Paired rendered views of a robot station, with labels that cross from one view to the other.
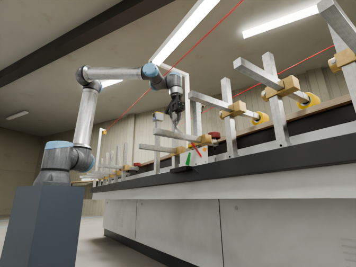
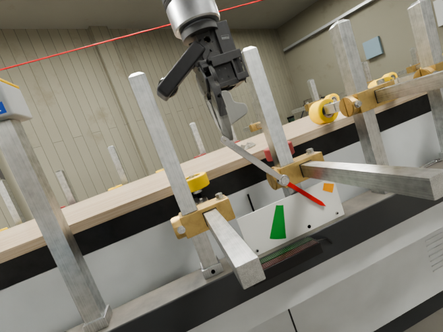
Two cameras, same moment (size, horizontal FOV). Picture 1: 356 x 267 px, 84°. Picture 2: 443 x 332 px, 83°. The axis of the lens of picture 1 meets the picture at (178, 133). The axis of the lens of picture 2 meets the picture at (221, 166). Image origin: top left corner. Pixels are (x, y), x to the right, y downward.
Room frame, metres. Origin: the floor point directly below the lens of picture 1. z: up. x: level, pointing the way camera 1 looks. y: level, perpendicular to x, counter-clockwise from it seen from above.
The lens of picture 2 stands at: (1.04, 0.48, 1.00)
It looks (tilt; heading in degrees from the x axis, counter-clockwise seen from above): 7 degrees down; 294
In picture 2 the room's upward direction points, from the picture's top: 20 degrees counter-clockwise
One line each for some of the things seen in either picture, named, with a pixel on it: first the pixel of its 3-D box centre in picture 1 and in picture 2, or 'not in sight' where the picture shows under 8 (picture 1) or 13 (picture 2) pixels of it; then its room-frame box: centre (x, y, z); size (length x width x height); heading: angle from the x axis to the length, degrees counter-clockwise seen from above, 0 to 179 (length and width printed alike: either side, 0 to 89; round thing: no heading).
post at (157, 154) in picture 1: (157, 147); (54, 229); (1.57, 0.17, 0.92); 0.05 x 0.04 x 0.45; 35
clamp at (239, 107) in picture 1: (231, 110); (367, 99); (0.93, -0.28, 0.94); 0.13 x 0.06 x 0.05; 35
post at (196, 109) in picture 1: (197, 131); (279, 147); (1.15, -0.12, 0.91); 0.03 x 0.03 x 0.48; 35
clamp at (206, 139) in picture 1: (201, 141); (295, 170); (1.13, -0.14, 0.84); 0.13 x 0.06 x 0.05; 35
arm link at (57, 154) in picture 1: (59, 155); not in sight; (1.21, 0.74, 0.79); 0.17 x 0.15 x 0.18; 166
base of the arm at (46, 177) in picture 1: (54, 178); not in sight; (1.20, 0.74, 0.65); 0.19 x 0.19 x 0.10
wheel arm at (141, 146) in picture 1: (170, 150); (215, 222); (1.29, 0.05, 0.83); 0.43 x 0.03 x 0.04; 125
